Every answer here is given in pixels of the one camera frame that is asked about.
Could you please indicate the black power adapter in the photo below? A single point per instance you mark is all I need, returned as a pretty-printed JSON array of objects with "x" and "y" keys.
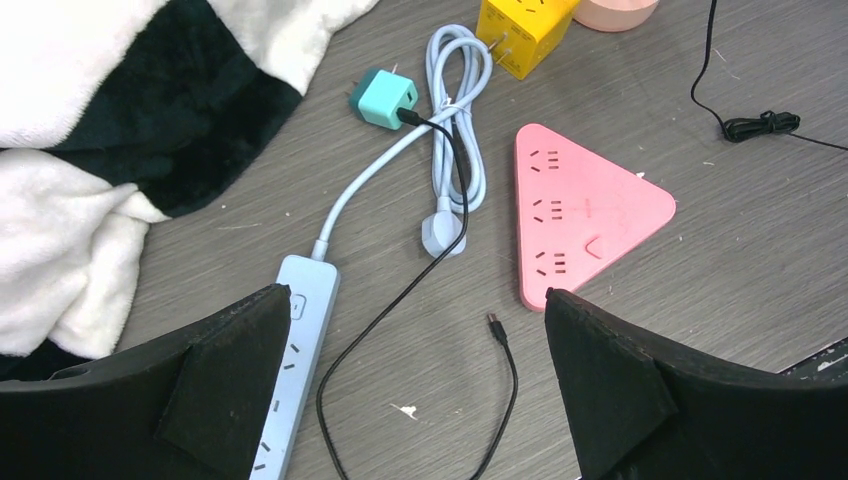
[{"x": 776, "y": 70}]

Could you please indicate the pink round power strip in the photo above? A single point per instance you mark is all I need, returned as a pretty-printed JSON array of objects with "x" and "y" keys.
[{"x": 613, "y": 16}]

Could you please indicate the teal usb charger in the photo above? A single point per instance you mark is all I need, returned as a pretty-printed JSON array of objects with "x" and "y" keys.
[{"x": 380, "y": 94}]

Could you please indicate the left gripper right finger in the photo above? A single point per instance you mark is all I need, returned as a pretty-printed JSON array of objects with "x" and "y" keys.
[{"x": 643, "y": 406}]

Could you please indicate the pink triangular power strip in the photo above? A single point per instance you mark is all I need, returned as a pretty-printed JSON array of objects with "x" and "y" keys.
[{"x": 577, "y": 213}]

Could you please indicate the black white checkered pillow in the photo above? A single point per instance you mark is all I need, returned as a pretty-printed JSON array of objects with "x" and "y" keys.
[{"x": 116, "y": 115}]

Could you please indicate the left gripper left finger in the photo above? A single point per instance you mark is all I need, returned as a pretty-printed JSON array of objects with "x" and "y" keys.
[{"x": 190, "y": 404}]

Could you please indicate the yellow cube socket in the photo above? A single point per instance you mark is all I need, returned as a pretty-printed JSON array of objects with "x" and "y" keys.
[{"x": 522, "y": 33}]

